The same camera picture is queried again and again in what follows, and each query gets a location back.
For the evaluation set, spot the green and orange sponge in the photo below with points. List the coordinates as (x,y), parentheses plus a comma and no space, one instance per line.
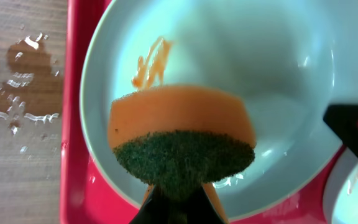
(180,138)

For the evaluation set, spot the light blue plate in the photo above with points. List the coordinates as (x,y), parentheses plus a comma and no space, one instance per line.
(244,77)
(340,199)

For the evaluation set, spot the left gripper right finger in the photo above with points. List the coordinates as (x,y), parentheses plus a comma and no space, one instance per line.
(205,207)

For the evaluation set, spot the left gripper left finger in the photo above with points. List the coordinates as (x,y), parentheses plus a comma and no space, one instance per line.
(154,210)

